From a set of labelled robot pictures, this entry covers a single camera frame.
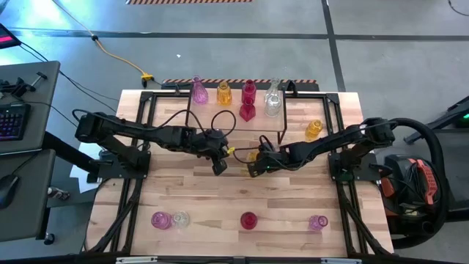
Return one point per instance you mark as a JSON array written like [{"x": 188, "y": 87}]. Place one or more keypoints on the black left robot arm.
[{"x": 124, "y": 128}]

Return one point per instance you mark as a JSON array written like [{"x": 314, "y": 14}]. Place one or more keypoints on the black caster wheel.
[{"x": 49, "y": 239}]

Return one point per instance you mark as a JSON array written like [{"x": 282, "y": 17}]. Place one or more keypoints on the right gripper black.
[{"x": 273, "y": 157}]

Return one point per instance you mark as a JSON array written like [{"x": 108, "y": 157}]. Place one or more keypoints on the pear-shaped red glass vase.
[{"x": 248, "y": 220}]

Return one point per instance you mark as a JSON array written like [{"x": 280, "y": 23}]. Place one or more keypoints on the wooden shelf with black frame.
[{"x": 220, "y": 122}]

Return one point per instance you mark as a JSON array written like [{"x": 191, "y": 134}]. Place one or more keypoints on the black diagonal support beam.
[{"x": 66, "y": 150}]

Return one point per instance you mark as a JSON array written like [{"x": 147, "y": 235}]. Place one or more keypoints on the white paper sheet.
[{"x": 82, "y": 183}]

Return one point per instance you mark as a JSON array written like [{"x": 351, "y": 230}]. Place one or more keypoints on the tall clear glass vase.
[{"x": 273, "y": 87}]

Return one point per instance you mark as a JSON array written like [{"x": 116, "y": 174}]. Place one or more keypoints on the clear bulbous glass vase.
[{"x": 181, "y": 219}]

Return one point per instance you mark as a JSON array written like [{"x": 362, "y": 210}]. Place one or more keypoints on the computer monitor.
[{"x": 7, "y": 38}]

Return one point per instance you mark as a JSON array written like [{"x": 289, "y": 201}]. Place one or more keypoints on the small amber bottle vase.
[{"x": 314, "y": 129}]

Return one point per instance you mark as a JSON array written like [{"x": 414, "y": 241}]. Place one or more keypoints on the black computer mouse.
[{"x": 7, "y": 190}]

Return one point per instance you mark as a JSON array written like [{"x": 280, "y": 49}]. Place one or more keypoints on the red ribbed bell-shaped vase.
[{"x": 247, "y": 111}]

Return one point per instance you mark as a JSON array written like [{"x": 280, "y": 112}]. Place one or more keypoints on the black equipment with green light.
[{"x": 454, "y": 113}]

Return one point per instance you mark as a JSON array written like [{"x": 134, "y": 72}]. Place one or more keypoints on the red and black tool bag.
[{"x": 425, "y": 179}]

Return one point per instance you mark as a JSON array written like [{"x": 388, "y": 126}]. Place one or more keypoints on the grey side desk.
[
  {"x": 29, "y": 205},
  {"x": 40, "y": 110}
]

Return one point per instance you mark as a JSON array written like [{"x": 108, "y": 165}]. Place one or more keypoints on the yellow ribbed glass vase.
[{"x": 224, "y": 96}]

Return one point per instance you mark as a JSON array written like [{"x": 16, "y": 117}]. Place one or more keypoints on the purple bulbous glass vase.
[{"x": 160, "y": 220}]

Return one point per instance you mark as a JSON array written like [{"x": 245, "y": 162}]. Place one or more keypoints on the tall purple glass vase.
[{"x": 200, "y": 94}]

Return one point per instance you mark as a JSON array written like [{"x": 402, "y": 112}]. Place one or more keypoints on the pale purple ribbed vase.
[{"x": 317, "y": 222}]

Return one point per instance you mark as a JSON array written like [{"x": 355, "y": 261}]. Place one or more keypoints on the short clear ribbed vase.
[{"x": 273, "y": 107}]

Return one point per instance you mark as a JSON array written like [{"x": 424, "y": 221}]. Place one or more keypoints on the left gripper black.
[{"x": 214, "y": 143}]

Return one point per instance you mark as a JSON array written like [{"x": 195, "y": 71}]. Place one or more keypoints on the black clamp tool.
[{"x": 16, "y": 88}]

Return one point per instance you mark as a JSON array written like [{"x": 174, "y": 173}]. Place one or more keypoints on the black aluminium table frame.
[{"x": 146, "y": 97}]

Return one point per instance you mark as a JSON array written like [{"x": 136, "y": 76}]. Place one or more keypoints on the red ribbed bottle vase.
[{"x": 248, "y": 91}]

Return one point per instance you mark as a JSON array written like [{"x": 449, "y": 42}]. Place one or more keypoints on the black backlit keyboard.
[{"x": 14, "y": 122}]

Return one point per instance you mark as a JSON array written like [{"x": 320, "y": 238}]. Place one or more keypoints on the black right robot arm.
[{"x": 329, "y": 144}]

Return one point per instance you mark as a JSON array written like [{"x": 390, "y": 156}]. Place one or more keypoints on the small dark bottle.
[{"x": 58, "y": 193}]

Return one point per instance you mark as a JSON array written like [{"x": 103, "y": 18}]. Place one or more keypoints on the silver metal bracket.
[
  {"x": 135, "y": 260},
  {"x": 340, "y": 261}
]

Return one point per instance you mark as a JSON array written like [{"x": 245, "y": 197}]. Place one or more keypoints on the hazard striped black mat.
[{"x": 304, "y": 86}]

